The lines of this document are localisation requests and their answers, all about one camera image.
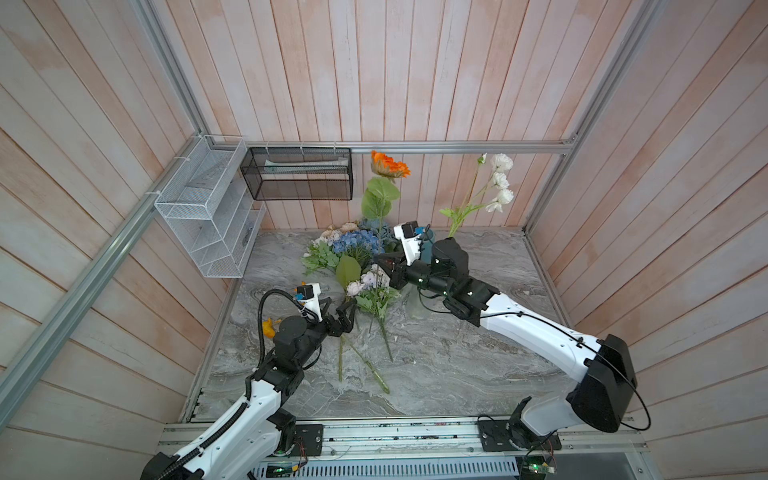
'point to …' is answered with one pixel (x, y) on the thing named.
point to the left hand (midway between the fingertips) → (345, 305)
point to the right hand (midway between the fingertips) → (372, 260)
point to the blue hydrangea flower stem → (364, 242)
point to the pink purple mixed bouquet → (374, 293)
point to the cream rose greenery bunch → (322, 254)
